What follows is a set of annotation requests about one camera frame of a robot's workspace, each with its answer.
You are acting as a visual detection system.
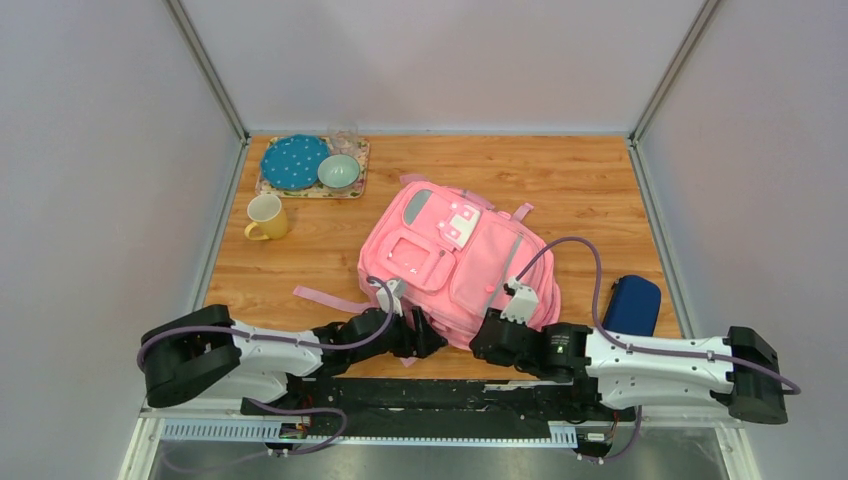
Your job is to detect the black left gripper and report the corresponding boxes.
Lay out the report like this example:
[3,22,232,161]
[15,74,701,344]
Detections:
[350,305,448,364]

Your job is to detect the pink backpack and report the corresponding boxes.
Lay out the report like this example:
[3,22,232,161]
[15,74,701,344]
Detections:
[294,177,561,351]

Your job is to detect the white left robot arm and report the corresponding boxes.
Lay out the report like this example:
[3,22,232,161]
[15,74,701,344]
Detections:
[137,304,448,415]

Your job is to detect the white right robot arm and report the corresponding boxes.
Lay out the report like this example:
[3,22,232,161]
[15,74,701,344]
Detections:
[470,309,788,425]

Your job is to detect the blue zip pencil case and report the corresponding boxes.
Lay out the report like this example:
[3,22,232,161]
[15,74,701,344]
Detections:
[602,275,662,336]

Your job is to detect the floral tray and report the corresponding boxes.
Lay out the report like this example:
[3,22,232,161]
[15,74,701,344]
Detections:
[256,136,370,199]

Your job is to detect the light green bowl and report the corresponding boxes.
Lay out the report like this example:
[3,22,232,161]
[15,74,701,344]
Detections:
[317,154,361,190]

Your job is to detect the yellow mug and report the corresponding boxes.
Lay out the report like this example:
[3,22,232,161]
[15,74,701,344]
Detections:
[244,194,289,241]

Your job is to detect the clear drinking glass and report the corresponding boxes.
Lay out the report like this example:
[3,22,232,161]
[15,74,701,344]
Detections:
[327,121,359,156]

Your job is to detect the blue dotted plate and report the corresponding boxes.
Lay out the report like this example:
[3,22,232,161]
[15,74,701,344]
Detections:
[260,134,330,191]

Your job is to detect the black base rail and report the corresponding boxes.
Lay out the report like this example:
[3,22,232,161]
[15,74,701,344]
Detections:
[241,378,636,456]

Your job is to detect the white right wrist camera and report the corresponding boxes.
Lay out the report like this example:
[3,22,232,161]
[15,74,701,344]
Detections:
[500,277,539,325]

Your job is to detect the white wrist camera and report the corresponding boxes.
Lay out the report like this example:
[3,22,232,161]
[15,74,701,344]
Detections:
[500,277,539,325]
[376,278,407,316]

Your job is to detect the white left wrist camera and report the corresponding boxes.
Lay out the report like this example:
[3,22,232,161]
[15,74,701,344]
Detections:
[376,278,407,316]

